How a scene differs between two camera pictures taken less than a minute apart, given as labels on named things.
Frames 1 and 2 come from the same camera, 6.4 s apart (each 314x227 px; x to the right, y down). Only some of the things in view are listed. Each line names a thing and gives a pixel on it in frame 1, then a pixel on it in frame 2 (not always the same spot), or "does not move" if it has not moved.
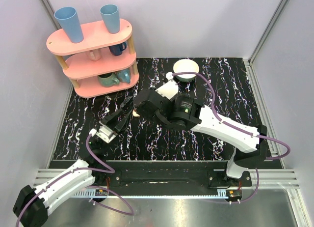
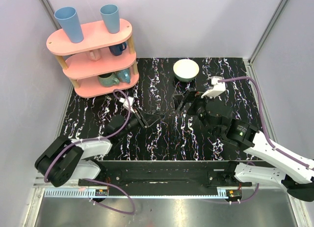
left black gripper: [114, 122] to [142, 118]
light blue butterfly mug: [124, 75] does not move
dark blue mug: [117, 49] does not move
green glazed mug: [108, 79] does not move
